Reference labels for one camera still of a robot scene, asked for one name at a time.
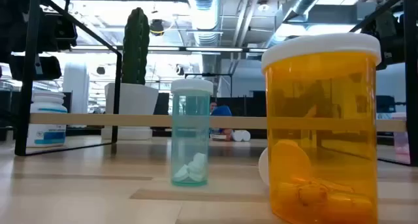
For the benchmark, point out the white round cap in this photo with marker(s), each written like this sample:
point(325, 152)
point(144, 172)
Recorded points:
point(321, 87)

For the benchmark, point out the small pink pill bottle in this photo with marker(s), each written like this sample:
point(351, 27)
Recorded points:
point(401, 142)

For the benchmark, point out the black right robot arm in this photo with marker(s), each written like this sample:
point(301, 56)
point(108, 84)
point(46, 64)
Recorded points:
point(385, 28)

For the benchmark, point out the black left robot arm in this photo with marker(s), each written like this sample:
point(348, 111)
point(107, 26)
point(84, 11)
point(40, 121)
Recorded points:
point(19, 21)

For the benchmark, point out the small teal pill bottle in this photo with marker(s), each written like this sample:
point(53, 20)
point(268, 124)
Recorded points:
point(191, 136)

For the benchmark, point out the white hexagonal plant pot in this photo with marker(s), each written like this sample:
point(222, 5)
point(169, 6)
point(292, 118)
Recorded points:
point(134, 100)

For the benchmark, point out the green cactus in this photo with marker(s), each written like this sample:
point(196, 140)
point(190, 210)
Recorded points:
point(135, 47)

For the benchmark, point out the black ceiling speaker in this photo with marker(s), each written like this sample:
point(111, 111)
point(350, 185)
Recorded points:
point(156, 27)

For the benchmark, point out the silver ventilation duct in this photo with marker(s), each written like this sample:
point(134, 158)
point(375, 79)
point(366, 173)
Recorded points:
point(204, 18)
point(297, 8)

